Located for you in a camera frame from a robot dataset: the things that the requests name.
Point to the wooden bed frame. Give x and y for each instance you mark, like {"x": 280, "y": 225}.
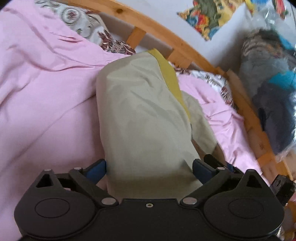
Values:
{"x": 245, "y": 208}

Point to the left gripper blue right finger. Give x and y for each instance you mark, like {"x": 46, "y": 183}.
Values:
{"x": 212, "y": 174}

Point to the floral patterned quilt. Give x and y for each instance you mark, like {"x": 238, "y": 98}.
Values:
{"x": 89, "y": 25}

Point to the landscape drawing poster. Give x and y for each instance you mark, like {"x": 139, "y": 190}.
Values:
{"x": 208, "y": 17}

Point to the pink bed sheet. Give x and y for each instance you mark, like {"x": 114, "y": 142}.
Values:
{"x": 49, "y": 115}

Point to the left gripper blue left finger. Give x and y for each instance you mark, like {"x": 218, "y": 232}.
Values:
{"x": 83, "y": 182}

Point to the beige olive brown hooded jacket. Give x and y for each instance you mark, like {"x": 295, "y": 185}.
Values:
{"x": 148, "y": 128}

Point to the plastic bag of clothes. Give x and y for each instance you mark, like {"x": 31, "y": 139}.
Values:
{"x": 267, "y": 72}

